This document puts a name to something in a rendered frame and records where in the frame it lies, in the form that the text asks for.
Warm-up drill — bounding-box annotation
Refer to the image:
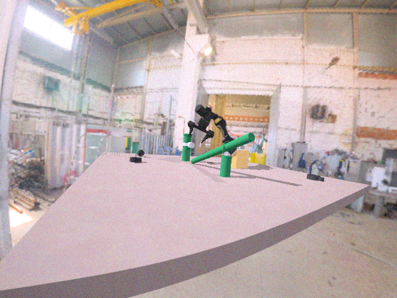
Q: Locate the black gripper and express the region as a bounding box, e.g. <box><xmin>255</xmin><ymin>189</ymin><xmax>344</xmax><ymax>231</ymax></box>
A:
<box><xmin>187</xmin><ymin>118</ymin><xmax>214</xmax><ymax>143</ymax></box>

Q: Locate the pale grey cup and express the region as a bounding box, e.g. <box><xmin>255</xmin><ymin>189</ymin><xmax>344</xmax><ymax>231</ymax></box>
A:
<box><xmin>182</xmin><ymin>142</ymin><xmax>195</xmax><ymax>148</ymax></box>

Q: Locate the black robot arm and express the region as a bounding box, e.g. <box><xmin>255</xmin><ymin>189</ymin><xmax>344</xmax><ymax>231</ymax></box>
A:
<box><xmin>195</xmin><ymin>104</ymin><xmax>234</xmax><ymax>145</ymax></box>

